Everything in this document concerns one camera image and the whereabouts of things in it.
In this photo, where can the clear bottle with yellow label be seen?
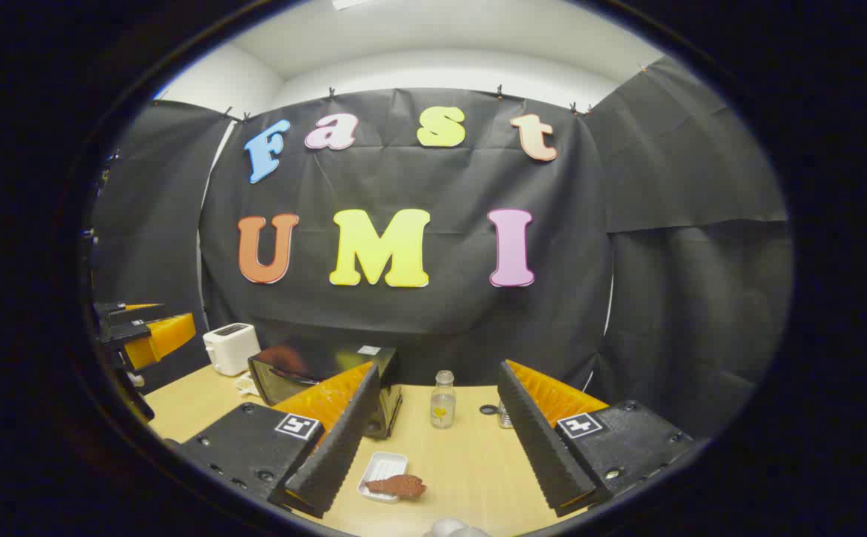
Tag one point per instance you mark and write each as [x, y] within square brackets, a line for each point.
[443, 406]

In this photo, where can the white toaster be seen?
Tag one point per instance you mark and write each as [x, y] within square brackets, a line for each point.
[230, 349]

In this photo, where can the black electric oven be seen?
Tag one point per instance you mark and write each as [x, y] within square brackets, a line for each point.
[306, 365]

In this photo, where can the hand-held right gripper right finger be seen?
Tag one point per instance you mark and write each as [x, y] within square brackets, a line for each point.
[537, 447]

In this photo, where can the white plastic tray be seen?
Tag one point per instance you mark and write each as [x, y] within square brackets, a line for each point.
[382, 466]

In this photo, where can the ceiling light panel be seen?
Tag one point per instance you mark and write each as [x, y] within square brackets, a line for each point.
[351, 3]

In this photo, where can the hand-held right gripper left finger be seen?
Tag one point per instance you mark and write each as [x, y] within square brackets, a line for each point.
[336, 447]

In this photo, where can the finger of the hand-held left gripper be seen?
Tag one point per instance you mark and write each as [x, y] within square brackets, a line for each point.
[165, 335]
[139, 313]

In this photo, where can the brown meat piece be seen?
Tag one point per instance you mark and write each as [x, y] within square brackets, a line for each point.
[397, 486]

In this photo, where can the white divided dish with beans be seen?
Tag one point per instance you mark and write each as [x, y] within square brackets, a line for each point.
[247, 385]

